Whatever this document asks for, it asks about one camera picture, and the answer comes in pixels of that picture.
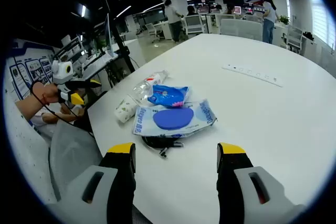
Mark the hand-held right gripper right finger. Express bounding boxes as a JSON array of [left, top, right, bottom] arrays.
[[216, 142, 305, 224]]

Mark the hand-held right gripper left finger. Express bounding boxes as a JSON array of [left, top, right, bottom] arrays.
[[46, 142, 137, 224]]

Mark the white printed paper cup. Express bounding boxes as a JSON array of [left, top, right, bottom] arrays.
[[114, 94, 140, 123]]

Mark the clear plastic bottle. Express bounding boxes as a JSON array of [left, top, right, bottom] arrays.
[[132, 70, 169, 101]]

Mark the white blue wipes bag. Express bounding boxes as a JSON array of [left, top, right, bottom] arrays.
[[132, 99, 218, 138]]

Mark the blue tissue packet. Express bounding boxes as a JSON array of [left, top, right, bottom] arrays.
[[147, 84, 190, 109]]

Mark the person's left hand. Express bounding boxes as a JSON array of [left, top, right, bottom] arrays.
[[31, 81, 61, 103]]

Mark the white side desk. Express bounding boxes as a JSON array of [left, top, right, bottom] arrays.
[[81, 50, 119, 78]]

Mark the blue bordered poster board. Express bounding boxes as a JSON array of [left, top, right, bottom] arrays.
[[7, 55, 55, 99]]

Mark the grey chair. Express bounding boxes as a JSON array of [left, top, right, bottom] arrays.
[[48, 121, 103, 201]]

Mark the white table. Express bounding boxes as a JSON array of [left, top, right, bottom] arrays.
[[87, 34, 336, 224]]

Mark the white mesh office chair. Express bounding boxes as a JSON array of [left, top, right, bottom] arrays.
[[286, 26, 304, 51], [145, 23, 161, 43], [184, 15, 207, 36]]

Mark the white table socket panel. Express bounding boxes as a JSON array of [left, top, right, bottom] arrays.
[[222, 63, 285, 88]]

